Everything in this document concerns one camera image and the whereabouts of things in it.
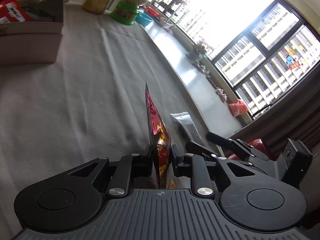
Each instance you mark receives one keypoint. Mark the blue bowl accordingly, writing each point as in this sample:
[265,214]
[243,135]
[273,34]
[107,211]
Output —
[145,20]

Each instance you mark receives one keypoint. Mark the green candy dispenser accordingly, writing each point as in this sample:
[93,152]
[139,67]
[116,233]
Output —
[128,7]

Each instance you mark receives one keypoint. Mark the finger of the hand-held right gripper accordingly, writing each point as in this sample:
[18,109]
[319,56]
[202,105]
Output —
[202,148]
[237,146]

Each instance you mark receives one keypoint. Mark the pink hinged box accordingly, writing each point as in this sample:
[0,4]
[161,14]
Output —
[30,47]

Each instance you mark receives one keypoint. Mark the orange packet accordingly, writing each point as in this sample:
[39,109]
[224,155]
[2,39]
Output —
[237,108]

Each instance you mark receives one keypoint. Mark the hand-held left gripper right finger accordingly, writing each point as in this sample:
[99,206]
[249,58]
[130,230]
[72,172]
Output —
[173,160]

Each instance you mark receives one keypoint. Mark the small potted plant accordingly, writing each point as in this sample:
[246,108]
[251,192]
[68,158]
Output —
[197,52]

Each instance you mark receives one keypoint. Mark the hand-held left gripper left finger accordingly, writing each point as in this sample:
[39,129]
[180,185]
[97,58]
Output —
[147,160]

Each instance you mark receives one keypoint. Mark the large window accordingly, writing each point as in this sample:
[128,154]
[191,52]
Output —
[250,42]

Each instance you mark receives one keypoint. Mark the metal shelf rack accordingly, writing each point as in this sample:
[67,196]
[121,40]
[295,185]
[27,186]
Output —
[170,2]

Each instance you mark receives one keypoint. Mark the red basin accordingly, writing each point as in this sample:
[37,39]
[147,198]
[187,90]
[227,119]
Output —
[152,10]

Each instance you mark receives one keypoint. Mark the dark red snack packet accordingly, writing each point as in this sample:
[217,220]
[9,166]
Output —
[157,130]

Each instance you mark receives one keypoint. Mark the silver pouch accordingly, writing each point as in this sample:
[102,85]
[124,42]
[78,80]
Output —
[190,127]

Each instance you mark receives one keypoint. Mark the small clay figurines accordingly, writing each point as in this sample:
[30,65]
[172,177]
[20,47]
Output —
[217,90]
[201,68]

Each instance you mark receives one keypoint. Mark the brown curtain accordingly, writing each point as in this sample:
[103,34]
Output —
[282,125]

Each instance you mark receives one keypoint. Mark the white tablecloth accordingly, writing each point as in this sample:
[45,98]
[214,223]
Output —
[75,105]

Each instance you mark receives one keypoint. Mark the red packet with white label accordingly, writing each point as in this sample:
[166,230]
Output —
[15,11]

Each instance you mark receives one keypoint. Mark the red chair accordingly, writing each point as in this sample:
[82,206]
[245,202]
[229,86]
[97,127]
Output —
[257,145]

